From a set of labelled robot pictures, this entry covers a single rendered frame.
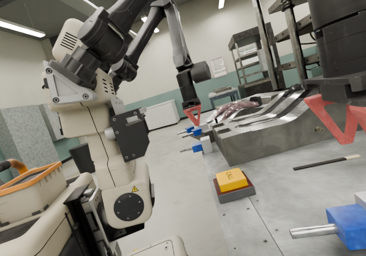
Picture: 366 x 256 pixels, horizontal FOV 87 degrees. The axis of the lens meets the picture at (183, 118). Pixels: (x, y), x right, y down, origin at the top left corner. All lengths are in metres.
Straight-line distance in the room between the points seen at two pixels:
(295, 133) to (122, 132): 0.53
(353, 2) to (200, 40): 7.87
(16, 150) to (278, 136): 5.94
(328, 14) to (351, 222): 0.24
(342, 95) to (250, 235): 0.25
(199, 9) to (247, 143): 7.94
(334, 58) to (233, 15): 8.09
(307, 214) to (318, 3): 0.31
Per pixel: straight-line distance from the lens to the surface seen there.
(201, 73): 0.70
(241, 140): 0.59
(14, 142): 6.12
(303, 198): 0.44
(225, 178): 0.46
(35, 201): 0.83
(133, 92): 8.54
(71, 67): 0.57
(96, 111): 0.72
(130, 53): 0.99
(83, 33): 0.56
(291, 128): 0.63
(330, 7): 0.27
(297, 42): 1.65
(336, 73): 0.27
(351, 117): 0.34
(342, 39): 0.26
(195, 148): 0.76
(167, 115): 7.30
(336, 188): 0.47
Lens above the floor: 1.05
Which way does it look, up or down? 7 degrees down
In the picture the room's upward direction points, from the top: 17 degrees counter-clockwise
